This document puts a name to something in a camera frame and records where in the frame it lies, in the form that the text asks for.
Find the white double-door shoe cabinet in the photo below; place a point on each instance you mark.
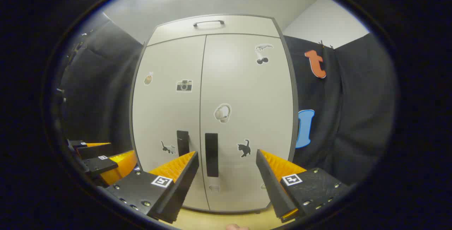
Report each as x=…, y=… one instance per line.
x=176, y=28

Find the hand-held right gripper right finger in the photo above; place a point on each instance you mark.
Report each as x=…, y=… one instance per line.
x=273, y=187

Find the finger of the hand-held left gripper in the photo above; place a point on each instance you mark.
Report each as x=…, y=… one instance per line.
x=100, y=164
x=93, y=150

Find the black backdrop cloth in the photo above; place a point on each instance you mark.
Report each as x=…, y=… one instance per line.
x=102, y=92
x=360, y=117

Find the white cabinet door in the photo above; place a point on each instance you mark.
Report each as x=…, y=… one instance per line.
x=166, y=110
x=254, y=99

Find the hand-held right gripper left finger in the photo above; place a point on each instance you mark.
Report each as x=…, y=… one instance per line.
x=180, y=191

